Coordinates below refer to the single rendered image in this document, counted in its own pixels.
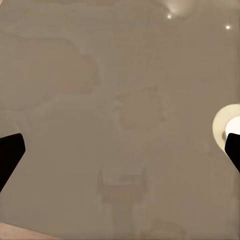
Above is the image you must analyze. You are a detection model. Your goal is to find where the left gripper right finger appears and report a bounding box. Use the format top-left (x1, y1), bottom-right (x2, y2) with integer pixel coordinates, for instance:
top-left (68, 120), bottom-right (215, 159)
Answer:
top-left (224, 132), bottom-right (240, 172)

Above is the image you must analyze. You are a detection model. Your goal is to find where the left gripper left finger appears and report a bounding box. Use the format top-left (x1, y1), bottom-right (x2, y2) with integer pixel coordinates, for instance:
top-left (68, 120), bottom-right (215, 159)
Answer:
top-left (0, 133), bottom-right (26, 192)

